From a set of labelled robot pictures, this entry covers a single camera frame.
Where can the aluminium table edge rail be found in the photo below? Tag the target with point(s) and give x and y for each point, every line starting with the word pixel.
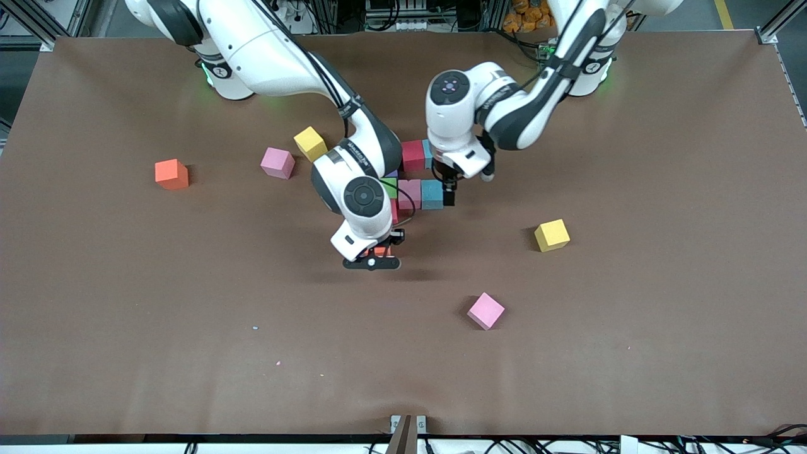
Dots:
pixel 792 87

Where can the brown table mat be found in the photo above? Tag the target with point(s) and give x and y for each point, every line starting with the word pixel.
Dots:
pixel 189 378

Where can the white power strip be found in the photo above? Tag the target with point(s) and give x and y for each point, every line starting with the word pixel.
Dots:
pixel 304 19

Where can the blue foam cube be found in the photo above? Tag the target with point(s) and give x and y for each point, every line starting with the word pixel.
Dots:
pixel 432 193
pixel 427 153

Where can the green foam cube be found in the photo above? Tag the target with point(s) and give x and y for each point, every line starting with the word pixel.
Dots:
pixel 391 186

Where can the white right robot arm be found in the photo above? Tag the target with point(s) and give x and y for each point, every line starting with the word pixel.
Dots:
pixel 265 57

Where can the yellow foam cube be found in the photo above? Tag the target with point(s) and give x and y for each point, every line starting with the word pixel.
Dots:
pixel 311 144
pixel 551 235

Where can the pink foam cube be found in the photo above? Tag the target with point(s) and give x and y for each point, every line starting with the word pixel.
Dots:
pixel 410 193
pixel 485 311
pixel 277 162

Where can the grey metal bracket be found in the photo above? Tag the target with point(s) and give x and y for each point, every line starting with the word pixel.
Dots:
pixel 422 424

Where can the orange foam cube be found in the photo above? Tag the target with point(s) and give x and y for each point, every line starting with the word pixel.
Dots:
pixel 378 251
pixel 171 174

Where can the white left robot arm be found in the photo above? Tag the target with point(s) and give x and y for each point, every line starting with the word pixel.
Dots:
pixel 447 126

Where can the red foam cube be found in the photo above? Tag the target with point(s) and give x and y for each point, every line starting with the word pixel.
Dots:
pixel 413 155
pixel 394 211

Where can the dark camera mount post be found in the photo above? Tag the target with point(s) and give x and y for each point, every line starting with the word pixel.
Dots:
pixel 403 441

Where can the white equipment box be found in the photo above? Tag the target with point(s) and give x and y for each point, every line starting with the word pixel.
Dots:
pixel 410 25

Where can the aluminium frame profile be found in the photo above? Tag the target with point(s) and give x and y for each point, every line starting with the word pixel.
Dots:
pixel 778 24
pixel 34 28

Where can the orange plastic items pile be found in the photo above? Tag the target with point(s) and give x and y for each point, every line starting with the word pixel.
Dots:
pixel 523 22

